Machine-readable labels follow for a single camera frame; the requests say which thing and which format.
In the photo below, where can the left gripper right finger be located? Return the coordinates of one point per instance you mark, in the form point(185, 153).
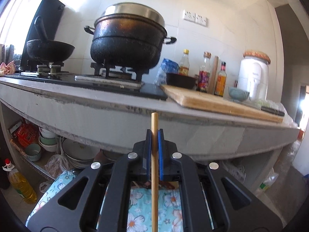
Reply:
point(177, 167)

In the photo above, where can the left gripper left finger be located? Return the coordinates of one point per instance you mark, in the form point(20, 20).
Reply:
point(134, 166)

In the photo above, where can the wooden chopstick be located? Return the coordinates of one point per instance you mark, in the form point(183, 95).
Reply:
point(154, 171)

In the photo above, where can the kitchen knife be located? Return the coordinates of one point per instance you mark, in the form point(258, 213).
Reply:
point(272, 111)

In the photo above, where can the white plate under counter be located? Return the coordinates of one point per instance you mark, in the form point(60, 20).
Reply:
point(79, 155)

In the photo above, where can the grey concrete counter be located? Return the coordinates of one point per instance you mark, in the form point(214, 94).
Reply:
point(114, 122)

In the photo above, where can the wooden cutting board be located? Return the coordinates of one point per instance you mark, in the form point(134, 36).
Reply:
point(210, 103)

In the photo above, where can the black small dish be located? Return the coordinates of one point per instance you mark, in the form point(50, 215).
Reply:
point(182, 81)

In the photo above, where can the stacked white bowls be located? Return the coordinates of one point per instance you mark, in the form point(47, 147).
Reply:
point(48, 140)

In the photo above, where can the red cap sauce bottle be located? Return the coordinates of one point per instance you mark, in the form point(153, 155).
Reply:
point(221, 80)

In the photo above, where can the black gas stove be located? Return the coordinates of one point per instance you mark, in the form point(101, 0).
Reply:
point(120, 82)

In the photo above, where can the teal ceramic bowl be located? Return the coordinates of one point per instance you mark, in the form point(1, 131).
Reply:
point(238, 94)

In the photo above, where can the brown cap sauce bottle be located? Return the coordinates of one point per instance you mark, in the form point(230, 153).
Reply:
point(204, 73)

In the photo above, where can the wooden rolling pin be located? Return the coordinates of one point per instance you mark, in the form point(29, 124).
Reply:
point(213, 75)

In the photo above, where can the blue snack bag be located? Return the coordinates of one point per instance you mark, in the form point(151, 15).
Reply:
point(167, 66)

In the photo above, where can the yellow cap oil bottle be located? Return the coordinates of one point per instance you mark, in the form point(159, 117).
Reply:
point(184, 63)

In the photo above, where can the red packet box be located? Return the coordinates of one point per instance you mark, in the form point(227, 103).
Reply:
point(25, 134)

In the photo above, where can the cooking oil jug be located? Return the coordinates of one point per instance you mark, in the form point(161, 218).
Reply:
point(20, 183)

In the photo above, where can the white ceramic jar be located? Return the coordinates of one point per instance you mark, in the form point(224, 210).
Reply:
point(253, 74)

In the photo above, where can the black stock pot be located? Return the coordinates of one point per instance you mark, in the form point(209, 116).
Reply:
point(127, 41)

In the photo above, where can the black wok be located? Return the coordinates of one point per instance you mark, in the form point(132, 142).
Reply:
point(46, 50)

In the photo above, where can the steel pot lid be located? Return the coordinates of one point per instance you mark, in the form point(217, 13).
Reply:
point(135, 9)

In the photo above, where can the white wall socket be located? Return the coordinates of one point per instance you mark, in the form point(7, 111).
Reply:
point(194, 18)

